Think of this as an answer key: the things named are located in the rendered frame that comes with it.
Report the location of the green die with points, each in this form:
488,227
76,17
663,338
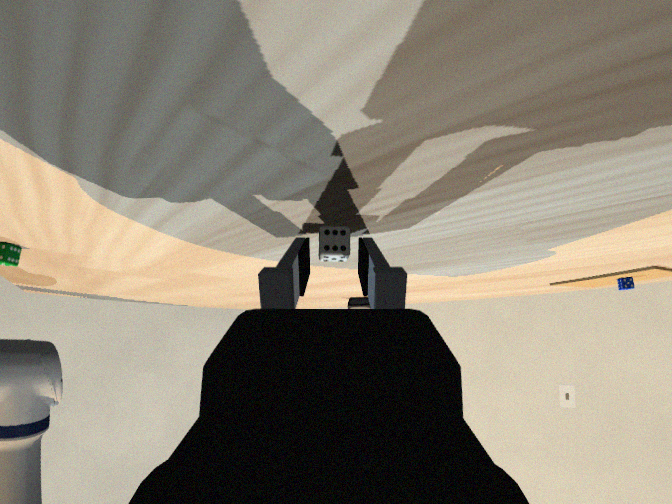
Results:
9,254

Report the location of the blue die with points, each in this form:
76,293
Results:
625,283

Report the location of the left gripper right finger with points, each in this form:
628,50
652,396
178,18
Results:
385,286

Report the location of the orange square mat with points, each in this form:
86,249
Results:
639,274

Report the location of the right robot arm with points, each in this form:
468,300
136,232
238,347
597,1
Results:
30,382

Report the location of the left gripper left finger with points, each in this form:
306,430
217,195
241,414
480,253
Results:
280,287

